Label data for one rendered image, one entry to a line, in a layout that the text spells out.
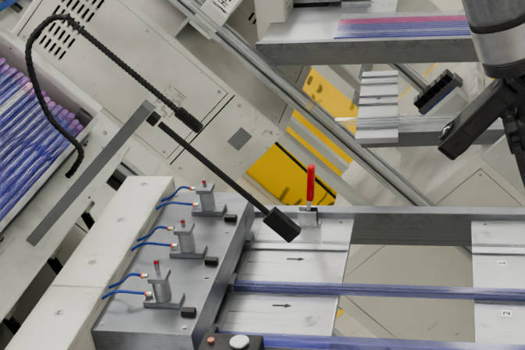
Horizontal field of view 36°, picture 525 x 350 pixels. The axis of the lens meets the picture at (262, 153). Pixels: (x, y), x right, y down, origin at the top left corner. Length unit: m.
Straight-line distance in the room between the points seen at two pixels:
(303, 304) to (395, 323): 1.31
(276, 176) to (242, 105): 2.31
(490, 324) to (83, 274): 0.54
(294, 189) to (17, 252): 3.38
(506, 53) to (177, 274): 0.52
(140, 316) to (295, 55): 1.10
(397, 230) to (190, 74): 0.97
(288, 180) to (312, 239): 3.15
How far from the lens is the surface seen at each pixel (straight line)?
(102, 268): 1.12
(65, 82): 1.33
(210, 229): 1.19
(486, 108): 0.95
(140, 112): 0.95
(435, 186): 2.14
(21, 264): 1.10
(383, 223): 1.28
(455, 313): 2.37
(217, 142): 2.16
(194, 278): 1.09
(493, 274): 1.16
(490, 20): 0.90
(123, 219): 1.22
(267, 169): 4.37
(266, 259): 1.21
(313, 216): 1.26
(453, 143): 0.97
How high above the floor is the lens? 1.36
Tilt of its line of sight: 9 degrees down
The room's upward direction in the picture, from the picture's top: 50 degrees counter-clockwise
